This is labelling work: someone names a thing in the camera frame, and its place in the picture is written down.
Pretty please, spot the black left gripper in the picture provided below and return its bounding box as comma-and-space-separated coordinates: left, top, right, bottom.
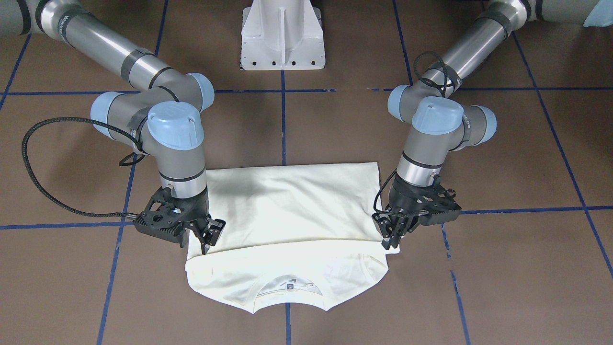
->
372, 172, 462, 250

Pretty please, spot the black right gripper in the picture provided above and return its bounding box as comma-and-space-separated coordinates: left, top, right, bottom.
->
133, 187, 226, 255

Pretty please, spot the cream long-sleeve cat shirt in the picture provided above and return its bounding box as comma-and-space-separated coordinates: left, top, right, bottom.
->
185, 163, 399, 313

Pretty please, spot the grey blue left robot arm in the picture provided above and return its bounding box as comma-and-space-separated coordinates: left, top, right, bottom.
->
443, 21, 612, 267

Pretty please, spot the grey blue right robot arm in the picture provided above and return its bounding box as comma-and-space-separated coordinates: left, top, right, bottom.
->
1, 0, 226, 254

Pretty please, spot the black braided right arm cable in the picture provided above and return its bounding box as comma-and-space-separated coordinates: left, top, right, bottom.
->
22, 117, 154, 220

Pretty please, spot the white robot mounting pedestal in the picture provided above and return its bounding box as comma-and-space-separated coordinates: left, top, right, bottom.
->
239, 0, 326, 71

